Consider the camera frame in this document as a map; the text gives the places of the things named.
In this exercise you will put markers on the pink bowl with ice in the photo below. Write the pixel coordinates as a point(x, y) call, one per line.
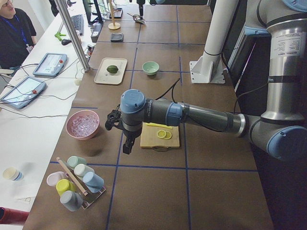
point(83, 125)

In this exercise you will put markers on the pink cup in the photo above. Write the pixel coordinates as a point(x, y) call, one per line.
point(55, 177)

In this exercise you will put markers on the red object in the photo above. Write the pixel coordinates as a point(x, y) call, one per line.
point(13, 216)

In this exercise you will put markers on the aluminium frame post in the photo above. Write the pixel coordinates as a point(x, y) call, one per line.
point(62, 8)

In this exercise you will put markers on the wooden mug stand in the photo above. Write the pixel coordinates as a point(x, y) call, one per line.
point(114, 25)

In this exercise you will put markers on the teach pendant near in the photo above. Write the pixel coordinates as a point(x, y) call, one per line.
point(24, 92)

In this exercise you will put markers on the wooden cutting board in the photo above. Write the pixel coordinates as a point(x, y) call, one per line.
point(149, 139)

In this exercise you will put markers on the teach pendant far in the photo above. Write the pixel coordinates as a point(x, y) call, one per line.
point(50, 65)

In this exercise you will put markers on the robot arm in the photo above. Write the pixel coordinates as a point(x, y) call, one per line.
point(280, 131)
point(158, 2)

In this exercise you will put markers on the white pillar mount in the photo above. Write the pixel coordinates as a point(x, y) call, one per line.
point(208, 68)

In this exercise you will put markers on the yellow cup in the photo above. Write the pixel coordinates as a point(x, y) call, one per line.
point(64, 185)

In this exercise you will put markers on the teach pendant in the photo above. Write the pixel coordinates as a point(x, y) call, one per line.
point(50, 65)
point(24, 92)

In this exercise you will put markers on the white cup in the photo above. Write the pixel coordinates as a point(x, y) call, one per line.
point(81, 169)

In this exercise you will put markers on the blue cup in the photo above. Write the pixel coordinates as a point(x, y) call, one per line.
point(93, 181)

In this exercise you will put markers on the mint green bowl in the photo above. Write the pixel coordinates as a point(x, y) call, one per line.
point(150, 68)

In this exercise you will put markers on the white tray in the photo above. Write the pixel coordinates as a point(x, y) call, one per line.
point(104, 77)

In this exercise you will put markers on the grey folded cloth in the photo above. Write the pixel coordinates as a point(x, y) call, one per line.
point(117, 37)

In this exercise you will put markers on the yellow plastic knife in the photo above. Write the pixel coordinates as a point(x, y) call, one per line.
point(159, 125)

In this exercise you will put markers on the green avocado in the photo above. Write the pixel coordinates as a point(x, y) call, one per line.
point(112, 69)

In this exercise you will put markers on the person in black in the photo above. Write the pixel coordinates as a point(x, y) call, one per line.
point(17, 35)

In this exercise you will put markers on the black keyboard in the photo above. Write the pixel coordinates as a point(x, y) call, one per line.
point(78, 23)

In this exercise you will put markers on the grey cup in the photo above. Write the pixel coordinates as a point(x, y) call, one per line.
point(71, 200)

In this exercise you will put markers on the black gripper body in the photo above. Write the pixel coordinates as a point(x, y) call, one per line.
point(141, 9)
point(129, 134)

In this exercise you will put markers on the cup rack with wooden handle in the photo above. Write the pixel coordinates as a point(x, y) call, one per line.
point(88, 197)

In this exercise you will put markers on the lemon slice lower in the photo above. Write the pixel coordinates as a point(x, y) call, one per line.
point(168, 135)

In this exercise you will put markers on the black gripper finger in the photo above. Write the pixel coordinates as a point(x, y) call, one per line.
point(129, 146)
point(141, 11)
point(126, 147)

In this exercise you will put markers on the steel scoop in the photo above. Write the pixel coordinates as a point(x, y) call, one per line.
point(137, 18)

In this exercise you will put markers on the paper cup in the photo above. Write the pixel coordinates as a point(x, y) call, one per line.
point(12, 174)

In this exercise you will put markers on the green cup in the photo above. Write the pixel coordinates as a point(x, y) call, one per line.
point(73, 161)

